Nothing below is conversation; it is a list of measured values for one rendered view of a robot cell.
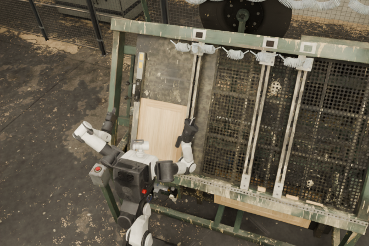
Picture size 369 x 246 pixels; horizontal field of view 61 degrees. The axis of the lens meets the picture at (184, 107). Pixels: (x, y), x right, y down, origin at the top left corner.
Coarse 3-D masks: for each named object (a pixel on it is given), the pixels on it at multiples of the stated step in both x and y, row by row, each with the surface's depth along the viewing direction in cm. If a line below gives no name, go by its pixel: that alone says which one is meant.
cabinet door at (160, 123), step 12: (144, 108) 270; (156, 108) 267; (168, 108) 264; (180, 108) 260; (144, 120) 272; (156, 120) 269; (168, 120) 266; (180, 120) 262; (144, 132) 275; (156, 132) 271; (168, 132) 268; (180, 132) 264; (156, 144) 273; (168, 144) 270; (180, 144) 266; (156, 156) 275; (168, 156) 272; (180, 156) 268
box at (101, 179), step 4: (96, 164) 275; (100, 164) 275; (92, 168) 273; (104, 168) 271; (92, 172) 269; (100, 172) 268; (104, 172) 271; (108, 172) 277; (92, 176) 270; (96, 176) 267; (100, 176) 266; (104, 176) 272; (108, 176) 279; (92, 180) 275; (96, 180) 272; (100, 180) 269; (104, 180) 273; (108, 180) 280; (96, 184) 278; (100, 184) 275; (104, 184) 275
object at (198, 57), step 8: (192, 48) 228; (200, 48) 237; (200, 56) 242; (200, 64) 245; (192, 72) 246; (200, 72) 249; (192, 80) 247; (192, 88) 249; (192, 96) 253; (192, 104) 251; (192, 112) 252
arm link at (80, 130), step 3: (81, 126) 225; (78, 129) 226; (81, 129) 225; (84, 129) 225; (93, 129) 238; (75, 132) 226; (78, 132) 225; (81, 132) 225; (84, 132) 225; (96, 132) 240; (75, 135) 225; (81, 135) 226
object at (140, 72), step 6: (144, 54) 261; (138, 60) 262; (144, 60) 263; (138, 66) 264; (144, 66) 265; (138, 72) 264; (138, 78) 265; (138, 102) 269; (138, 108) 270; (138, 114) 272; (132, 120) 274; (138, 120) 274; (132, 126) 275; (132, 132) 276; (132, 138) 277
